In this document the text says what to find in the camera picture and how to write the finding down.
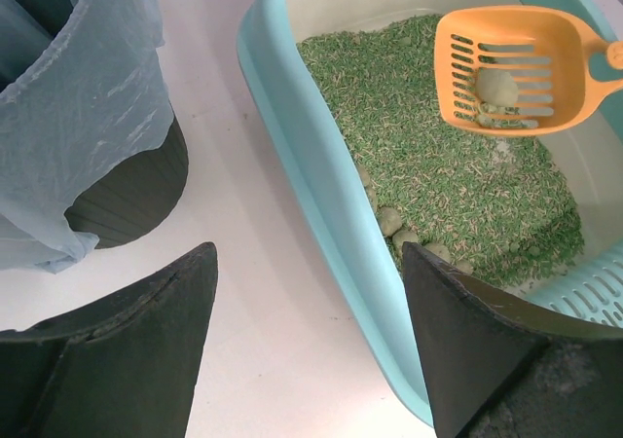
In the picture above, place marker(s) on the orange litter scoop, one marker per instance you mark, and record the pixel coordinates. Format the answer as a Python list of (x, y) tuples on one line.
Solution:
[(515, 70)]

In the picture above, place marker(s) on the grey-green litter clump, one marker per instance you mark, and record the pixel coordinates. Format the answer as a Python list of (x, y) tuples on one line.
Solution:
[(496, 87)]

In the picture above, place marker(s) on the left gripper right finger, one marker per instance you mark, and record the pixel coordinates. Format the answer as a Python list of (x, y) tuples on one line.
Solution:
[(495, 365)]

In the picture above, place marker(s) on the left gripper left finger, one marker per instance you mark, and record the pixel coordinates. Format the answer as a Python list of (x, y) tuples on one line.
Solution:
[(125, 365)]

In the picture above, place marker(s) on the teal litter box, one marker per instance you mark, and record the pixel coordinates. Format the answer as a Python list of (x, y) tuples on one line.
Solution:
[(331, 196)]

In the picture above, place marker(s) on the black trash bin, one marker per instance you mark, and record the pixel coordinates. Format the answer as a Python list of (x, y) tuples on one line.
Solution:
[(136, 199)]

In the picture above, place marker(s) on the blue plastic bin liner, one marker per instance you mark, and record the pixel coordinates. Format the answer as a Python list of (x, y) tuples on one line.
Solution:
[(73, 117)]

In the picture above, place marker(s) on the green cat litter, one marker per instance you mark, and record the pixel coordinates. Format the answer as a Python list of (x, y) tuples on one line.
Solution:
[(500, 206)]

